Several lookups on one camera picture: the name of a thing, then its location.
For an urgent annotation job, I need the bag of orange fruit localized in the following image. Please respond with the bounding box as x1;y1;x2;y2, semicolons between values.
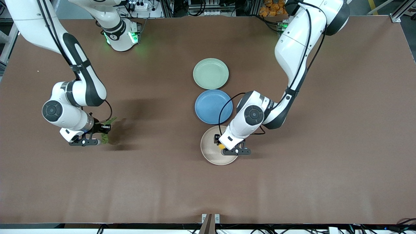
259;0;288;17

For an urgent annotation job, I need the light green plate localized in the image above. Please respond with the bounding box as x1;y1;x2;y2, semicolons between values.
193;58;229;90

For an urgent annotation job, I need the brown table cover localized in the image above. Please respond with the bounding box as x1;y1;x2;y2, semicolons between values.
0;15;416;225

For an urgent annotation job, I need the green lettuce leaf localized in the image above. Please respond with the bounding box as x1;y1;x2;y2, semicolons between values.
100;117;117;144

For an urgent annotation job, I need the beige plate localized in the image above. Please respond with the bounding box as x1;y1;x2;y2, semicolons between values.
200;125;241;165

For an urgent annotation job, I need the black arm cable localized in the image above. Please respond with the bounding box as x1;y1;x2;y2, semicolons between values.
218;0;327;136
37;0;113;127

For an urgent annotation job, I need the white power strip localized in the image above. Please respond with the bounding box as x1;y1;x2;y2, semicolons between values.
128;0;149;12

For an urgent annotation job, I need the white equipment box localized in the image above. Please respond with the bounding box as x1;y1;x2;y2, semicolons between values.
188;0;228;17

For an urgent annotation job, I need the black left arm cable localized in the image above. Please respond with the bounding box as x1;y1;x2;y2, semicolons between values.
218;0;327;136

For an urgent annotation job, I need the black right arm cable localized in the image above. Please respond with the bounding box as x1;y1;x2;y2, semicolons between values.
37;0;113;127

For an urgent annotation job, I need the blue plate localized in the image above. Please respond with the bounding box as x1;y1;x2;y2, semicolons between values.
195;89;233;125

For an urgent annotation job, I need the aluminium frame profile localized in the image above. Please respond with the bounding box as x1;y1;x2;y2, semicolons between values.
0;24;18;75
390;0;416;23

